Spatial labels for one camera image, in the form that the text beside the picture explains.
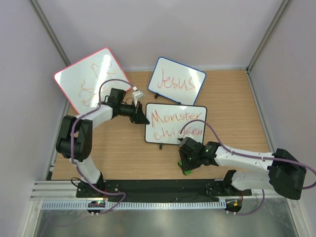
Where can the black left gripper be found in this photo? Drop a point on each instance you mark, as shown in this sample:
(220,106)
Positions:
(138,117)

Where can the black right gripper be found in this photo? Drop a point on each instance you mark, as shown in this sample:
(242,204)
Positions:
(186,165)

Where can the green black eraser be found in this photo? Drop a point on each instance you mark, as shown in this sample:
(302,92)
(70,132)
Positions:
(185,172)

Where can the black framed whiteboard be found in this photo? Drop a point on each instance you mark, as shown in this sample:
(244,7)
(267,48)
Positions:
(170,122)

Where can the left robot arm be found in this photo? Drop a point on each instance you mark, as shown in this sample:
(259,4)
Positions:
(74,140)

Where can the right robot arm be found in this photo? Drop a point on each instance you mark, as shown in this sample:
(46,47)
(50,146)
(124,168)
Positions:
(279,171)

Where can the blue framed whiteboard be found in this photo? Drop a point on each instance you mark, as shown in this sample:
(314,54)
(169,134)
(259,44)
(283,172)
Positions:
(176,81)

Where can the pink framed whiteboard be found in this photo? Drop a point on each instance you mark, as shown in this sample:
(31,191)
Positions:
(97,73)

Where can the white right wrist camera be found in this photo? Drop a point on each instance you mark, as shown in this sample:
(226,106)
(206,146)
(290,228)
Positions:
(183,136)

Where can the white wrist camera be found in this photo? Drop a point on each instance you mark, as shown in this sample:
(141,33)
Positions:
(137,96)
(183,136)

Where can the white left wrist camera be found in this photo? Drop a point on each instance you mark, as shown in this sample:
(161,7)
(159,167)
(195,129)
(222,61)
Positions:
(137,96)

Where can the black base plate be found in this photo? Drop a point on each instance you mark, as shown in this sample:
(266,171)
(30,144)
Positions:
(209,187)

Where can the slotted cable duct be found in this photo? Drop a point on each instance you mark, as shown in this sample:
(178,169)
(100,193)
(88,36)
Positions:
(99,205)

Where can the aluminium frame rail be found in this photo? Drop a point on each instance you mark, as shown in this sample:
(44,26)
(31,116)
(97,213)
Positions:
(53,190)

